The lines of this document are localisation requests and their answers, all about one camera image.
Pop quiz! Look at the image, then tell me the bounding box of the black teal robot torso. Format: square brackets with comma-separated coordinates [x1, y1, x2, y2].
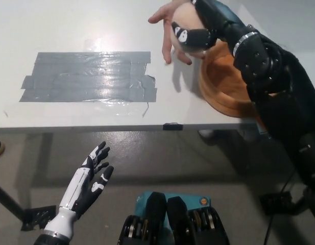
[117, 191, 230, 245]

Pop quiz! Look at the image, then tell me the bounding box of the light grey shoe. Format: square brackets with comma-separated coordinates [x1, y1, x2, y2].
[198, 129, 217, 146]

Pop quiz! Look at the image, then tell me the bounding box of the black floor base plate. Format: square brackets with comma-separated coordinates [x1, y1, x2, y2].
[259, 191, 311, 217]

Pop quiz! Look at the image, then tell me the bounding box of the person bare hand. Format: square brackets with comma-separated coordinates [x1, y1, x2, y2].
[148, 0, 193, 65]

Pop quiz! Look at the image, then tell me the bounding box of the black cable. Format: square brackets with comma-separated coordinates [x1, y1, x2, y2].
[263, 173, 294, 245]

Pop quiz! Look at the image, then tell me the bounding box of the orange white plate tag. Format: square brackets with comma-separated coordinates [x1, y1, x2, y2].
[256, 119, 272, 140]

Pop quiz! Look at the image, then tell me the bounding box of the grey duct tape patch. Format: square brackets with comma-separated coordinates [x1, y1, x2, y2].
[18, 52, 158, 104]

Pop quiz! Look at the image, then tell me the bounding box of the clear tape film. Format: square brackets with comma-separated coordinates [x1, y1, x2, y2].
[4, 38, 159, 118]

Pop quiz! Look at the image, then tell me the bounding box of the small black tape piece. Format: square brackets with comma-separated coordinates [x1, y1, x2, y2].
[162, 122, 183, 131]

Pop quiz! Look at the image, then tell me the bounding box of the orange round basket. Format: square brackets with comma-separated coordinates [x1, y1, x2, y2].
[198, 39, 265, 119]

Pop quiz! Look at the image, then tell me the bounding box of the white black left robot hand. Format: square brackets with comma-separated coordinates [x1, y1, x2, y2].
[43, 141, 115, 239]

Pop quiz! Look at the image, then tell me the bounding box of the black stand leg with foot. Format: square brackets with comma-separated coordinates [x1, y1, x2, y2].
[0, 180, 58, 232]

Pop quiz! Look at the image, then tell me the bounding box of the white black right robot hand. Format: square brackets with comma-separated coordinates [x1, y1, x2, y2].
[171, 0, 255, 52]

